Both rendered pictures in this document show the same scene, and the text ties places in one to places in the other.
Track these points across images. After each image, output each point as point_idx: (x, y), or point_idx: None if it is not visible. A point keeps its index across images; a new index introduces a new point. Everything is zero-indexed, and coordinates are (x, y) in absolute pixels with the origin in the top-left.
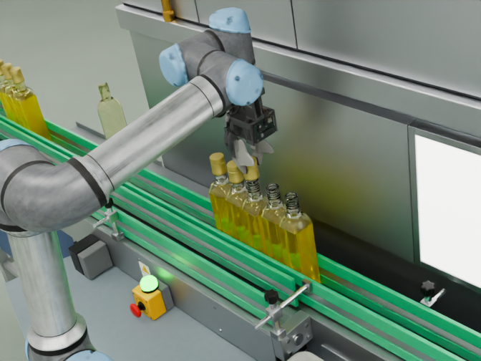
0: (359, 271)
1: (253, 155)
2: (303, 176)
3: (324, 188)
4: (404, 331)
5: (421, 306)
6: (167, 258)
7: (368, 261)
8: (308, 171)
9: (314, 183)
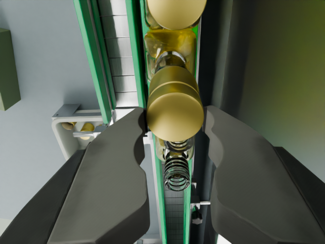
0: (231, 94)
1: (206, 115)
2: (285, 95)
3: (267, 136)
4: (159, 208)
5: (187, 205)
6: None
7: (235, 114)
8: (289, 120)
9: (274, 117)
